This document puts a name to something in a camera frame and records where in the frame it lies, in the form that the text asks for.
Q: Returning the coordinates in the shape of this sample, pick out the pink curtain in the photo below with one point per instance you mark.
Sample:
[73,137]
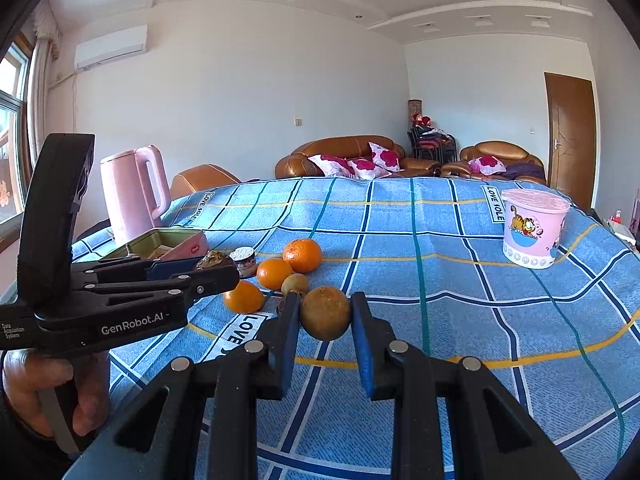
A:
[46,51]

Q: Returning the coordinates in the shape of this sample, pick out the blue plaid tablecloth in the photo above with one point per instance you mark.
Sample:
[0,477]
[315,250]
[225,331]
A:
[427,252]

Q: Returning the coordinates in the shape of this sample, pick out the large wrinkled orange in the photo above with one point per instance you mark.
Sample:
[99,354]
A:
[303,255]

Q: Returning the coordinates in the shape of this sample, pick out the pink flowered cushion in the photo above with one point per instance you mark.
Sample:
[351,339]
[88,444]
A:
[332,166]
[365,169]
[385,158]

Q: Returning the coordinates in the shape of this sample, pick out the pink flowered cushion right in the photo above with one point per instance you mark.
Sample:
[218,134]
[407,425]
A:
[385,158]

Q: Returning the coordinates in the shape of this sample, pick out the pink electric kettle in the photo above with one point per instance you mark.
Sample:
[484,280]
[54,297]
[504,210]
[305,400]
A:
[136,191]

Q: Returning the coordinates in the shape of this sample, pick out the left hand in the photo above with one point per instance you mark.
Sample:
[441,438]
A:
[25,372]

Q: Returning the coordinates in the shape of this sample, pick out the brown leather armchair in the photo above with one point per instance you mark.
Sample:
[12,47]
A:
[520,164]

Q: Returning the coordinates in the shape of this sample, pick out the stacked dark chairs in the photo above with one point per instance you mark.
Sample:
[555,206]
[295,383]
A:
[433,144]

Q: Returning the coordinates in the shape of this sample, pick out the near brown leather seat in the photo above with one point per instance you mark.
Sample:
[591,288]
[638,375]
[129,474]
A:
[200,178]

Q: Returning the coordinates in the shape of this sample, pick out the white air conditioner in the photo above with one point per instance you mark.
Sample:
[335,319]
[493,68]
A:
[111,47]

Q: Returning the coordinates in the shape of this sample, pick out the pink flowered cushion left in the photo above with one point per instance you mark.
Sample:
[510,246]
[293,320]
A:
[332,166]

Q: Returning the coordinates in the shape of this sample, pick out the smooth orange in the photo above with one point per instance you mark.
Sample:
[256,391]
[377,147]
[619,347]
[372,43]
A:
[271,273]

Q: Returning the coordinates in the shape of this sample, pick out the small jar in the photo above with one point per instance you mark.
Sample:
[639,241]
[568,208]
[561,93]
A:
[244,259]

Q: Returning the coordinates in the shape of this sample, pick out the window with frame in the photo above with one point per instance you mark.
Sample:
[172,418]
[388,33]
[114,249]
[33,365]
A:
[16,168]

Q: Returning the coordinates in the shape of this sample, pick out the armchair pink cushion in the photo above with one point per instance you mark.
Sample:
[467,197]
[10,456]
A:
[487,165]

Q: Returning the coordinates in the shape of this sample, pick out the small brown fruit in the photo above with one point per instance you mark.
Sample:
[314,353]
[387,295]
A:
[325,313]

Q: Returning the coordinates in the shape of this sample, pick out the pink biscuit tin box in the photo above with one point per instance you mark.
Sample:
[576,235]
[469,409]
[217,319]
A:
[164,244]

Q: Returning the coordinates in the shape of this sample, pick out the oval orange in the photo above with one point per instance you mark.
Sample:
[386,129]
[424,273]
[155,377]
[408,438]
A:
[246,298]

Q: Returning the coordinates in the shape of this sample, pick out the pink cartoon plastic bucket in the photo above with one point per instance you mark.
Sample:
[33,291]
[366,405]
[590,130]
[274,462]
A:
[533,226]

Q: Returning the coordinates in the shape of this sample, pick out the dark round stool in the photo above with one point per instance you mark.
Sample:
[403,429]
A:
[99,226]

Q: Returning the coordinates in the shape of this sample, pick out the brown mangosteen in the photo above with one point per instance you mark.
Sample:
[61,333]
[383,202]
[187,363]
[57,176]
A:
[213,258]

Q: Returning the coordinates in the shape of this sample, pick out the small kiwi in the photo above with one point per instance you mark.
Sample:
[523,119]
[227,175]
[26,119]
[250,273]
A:
[297,283]

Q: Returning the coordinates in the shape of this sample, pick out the brown wooden door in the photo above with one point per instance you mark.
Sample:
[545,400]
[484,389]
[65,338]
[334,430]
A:
[573,137]

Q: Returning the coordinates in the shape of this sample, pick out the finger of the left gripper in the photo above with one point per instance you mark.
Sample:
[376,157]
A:
[135,268]
[189,287]

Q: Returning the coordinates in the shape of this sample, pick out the long brown leather sofa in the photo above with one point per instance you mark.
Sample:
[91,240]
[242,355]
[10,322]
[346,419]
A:
[298,163]

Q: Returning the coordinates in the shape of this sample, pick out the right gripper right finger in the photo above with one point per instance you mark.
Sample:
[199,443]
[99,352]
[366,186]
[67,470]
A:
[492,436]

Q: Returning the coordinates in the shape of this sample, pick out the pink flowered cushion middle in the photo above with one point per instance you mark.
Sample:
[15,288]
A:
[365,169]

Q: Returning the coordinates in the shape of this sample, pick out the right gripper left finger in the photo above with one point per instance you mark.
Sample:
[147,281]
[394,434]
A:
[157,435]

